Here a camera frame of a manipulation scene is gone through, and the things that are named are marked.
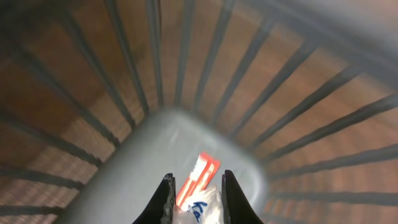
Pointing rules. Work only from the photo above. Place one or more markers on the grey plastic mesh basket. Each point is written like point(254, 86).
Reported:
point(101, 99)

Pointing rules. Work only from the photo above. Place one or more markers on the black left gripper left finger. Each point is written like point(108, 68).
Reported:
point(160, 208)

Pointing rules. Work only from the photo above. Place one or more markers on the red stick sachet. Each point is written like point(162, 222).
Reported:
point(204, 170)

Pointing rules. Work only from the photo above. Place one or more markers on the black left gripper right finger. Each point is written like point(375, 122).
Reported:
point(236, 208)

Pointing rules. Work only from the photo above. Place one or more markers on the small red white packet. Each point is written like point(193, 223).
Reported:
point(204, 207)

